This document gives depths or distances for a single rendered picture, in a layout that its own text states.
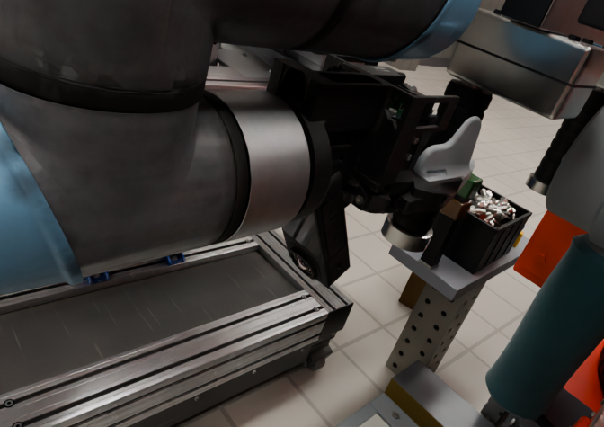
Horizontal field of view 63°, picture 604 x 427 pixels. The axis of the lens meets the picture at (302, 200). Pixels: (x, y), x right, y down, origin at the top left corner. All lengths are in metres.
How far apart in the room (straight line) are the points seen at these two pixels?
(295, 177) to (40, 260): 0.11
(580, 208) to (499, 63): 0.19
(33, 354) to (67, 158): 0.86
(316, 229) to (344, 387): 1.08
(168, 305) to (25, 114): 0.97
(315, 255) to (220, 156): 0.15
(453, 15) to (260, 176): 0.12
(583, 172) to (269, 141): 0.34
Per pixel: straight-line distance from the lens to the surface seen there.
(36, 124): 0.17
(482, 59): 0.39
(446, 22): 0.27
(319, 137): 0.25
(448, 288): 1.04
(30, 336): 1.05
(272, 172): 0.22
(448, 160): 0.37
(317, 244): 0.32
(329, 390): 1.34
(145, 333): 1.06
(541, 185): 0.74
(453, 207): 0.99
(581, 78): 0.37
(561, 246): 1.00
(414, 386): 1.27
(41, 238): 0.18
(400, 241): 0.44
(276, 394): 1.29
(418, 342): 1.38
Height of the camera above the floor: 0.96
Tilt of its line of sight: 27 degrees down
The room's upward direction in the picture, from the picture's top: 18 degrees clockwise
